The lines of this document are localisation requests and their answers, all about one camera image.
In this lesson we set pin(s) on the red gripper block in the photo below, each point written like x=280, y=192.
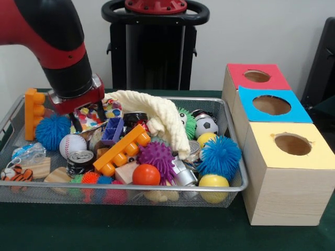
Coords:
x=78, y=99

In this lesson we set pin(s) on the colourful patterned cloth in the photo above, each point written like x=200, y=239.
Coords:
x=90, y=119

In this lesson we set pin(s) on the orange toy building block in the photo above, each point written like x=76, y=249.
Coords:
x=121, y=151
x=34, y=112

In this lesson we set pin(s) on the cream knitted cloth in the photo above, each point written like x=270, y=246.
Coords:
x=162, y=115

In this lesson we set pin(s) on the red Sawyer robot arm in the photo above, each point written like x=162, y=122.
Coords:
x=52, y=36

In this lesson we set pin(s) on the shallow clear mesh bin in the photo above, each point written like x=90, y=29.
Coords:
x=172, y=197

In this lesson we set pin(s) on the wooden box with three holes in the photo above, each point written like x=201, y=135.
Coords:
x=282, y=193

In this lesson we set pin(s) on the purple toy building block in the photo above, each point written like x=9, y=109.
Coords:
x=112, y=130

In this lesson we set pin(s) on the white baseball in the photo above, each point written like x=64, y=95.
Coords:
x=73, y=146

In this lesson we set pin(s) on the small blue spiky ball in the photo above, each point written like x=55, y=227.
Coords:
x=52, y=132

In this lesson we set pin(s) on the purple spiky ball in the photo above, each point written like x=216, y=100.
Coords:
x=157, y=159

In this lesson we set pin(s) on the orange ball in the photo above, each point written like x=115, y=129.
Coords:
x=146, y=174

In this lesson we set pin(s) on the dark green table cloth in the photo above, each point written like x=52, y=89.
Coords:
x=157, y=230

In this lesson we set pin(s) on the large blue spiky ball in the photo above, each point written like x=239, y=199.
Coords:
x=220, y=157

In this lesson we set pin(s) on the yellow ball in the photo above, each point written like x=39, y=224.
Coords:
x=214, y=183

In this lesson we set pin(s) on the black chair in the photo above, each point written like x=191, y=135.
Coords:
x=322, y=68

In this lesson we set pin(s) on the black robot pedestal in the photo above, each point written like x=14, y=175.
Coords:
x=157, y=52

